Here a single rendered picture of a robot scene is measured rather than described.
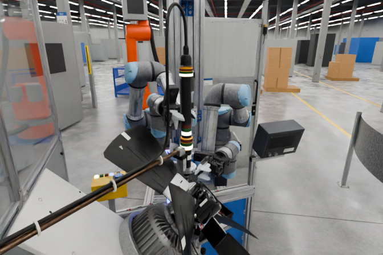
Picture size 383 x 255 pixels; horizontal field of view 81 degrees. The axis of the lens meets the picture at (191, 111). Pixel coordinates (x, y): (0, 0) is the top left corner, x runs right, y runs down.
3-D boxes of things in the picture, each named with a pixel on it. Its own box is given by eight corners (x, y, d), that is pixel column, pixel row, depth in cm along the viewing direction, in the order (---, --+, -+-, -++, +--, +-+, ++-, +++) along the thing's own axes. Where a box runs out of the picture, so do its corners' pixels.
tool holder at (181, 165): (184, 179, 76) (184, 152, 73) (169, 172, 80) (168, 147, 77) (200, 167, 83) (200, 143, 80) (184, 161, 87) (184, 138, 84)
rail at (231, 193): (103, 231, 117) (101, 218, 115) (104, 225, 121) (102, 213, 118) (254, 196, 144) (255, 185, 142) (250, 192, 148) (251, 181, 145)
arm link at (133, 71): (146, 131, 161) (155, 69, 122) (125, 134, 155) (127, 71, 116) (142, 118, 168) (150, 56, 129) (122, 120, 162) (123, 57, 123)
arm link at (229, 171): (216, 169, 129) (217, 152, 126) (236, 173, 126) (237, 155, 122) (214, 177, 122) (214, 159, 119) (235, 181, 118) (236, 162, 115)
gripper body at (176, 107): (187, 127, 85) (174, 118, 96) (187, 105, 83) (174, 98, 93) (168, 130, 82) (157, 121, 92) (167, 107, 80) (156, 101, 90)
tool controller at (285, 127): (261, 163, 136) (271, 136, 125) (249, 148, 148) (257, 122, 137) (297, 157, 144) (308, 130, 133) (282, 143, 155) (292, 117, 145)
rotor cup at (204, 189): (202, 246, 73) (231, 218, 73) (173, 226, 67) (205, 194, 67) (188, 216, 86) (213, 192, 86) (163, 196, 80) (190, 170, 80)
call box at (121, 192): (93, 205, 108) (90, 186, 105) (94, 193, 117) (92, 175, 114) (127, 198, 113) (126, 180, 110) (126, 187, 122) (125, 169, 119)
